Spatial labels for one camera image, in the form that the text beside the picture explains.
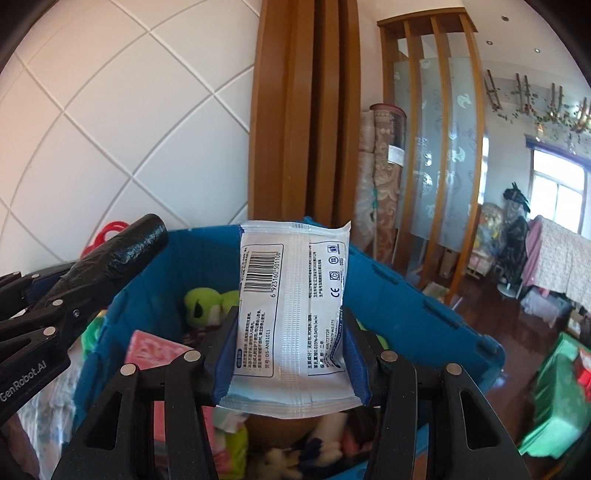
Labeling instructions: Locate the white wet wipes packet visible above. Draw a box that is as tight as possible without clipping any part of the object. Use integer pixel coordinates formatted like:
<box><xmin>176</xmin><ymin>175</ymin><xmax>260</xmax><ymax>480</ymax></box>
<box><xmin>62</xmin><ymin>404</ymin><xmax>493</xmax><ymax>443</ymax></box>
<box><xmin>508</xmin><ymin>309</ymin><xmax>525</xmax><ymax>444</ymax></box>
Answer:
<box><xmin>217</xmin><ymin>221</ymin><xmax>361</xmax><ymax>419</ymax></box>

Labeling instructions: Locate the green plush hat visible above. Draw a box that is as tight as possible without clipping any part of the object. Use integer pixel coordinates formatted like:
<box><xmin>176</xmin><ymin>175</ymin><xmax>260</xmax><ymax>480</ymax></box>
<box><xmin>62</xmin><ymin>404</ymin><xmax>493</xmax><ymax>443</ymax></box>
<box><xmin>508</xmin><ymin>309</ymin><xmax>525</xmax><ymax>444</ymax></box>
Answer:
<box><xmin>80</xmin><ymin>310</ymin><xmax>106</xmax><ymax>358</ymax></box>

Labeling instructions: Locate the pink tissue pack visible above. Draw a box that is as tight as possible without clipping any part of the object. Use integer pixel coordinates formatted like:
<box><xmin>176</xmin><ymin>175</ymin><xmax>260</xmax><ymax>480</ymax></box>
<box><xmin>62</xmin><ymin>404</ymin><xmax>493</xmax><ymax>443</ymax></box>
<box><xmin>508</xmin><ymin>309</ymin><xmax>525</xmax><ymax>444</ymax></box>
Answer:
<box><xmin>124</xmin><ymin>330</ymin><xmax>188</xmax><ymax>444</ymax></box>

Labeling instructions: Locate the green storage box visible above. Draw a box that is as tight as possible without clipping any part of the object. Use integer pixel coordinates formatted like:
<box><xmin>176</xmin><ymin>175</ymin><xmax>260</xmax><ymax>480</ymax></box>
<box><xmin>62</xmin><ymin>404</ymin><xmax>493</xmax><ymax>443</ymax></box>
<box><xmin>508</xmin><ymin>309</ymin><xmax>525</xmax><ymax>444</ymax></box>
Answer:
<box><xmin>518</xmin><ymin>332</ymin><xmax>590</xmax><ymax>459</ymax></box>

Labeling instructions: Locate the blue felt storage bin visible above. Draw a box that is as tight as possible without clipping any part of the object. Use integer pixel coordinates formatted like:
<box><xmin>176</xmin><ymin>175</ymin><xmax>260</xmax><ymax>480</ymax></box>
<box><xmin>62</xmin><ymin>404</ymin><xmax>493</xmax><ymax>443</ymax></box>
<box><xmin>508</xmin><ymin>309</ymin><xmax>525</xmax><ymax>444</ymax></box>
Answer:
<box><xmin>71</xmin><ymin>216</ymin><xmax>507</xmax><ymax>480</ymax></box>

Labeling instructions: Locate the small white plush toy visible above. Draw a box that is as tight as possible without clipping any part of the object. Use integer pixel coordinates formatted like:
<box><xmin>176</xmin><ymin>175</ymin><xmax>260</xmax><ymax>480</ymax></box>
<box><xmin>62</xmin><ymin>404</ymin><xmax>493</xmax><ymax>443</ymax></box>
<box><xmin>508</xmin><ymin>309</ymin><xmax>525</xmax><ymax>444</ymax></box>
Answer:
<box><xmin>254</xmin><ymin>412</ymin><xmax>349</xmax><ymax>479</ymax></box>

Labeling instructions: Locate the light green frog plush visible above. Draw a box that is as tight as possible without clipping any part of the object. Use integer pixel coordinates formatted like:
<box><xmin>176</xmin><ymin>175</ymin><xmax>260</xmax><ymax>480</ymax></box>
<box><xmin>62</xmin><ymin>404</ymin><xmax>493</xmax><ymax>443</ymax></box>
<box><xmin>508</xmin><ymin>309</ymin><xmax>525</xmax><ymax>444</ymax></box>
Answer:
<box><xmin>183</xmin><ymin>287</ymin><xmax>239</xmax><ymax>328</ymax></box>

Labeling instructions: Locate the rolled floral carpet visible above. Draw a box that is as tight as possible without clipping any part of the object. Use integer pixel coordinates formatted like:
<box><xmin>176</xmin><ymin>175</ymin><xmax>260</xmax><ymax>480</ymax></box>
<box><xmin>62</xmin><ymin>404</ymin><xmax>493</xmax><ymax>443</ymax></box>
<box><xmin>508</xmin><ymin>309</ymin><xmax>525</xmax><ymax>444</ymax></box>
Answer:
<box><xmin>353</xmin><ymin>103</ymin><xmax>407</xmax><ymax>266</ymax></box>

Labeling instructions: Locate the wooden glass partition screen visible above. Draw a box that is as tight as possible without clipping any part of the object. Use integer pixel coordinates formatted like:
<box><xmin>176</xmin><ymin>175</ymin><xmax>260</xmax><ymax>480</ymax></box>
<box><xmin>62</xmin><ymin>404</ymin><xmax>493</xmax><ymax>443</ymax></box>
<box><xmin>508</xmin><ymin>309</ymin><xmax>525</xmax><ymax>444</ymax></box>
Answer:
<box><xmin>378</xmin><ymin>6</ymin><xmax>488</xmax><ymax>306</ymax></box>

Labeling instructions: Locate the wooden door frame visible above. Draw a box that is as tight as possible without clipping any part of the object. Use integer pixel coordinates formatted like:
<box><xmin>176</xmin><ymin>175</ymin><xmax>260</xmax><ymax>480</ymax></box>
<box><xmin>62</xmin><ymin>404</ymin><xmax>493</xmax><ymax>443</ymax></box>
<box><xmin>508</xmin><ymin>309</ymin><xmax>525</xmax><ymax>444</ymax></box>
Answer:
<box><xmin>249</xmin><ymin>1</ymin><xmax>361</xmax><ymax>228</ymax></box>

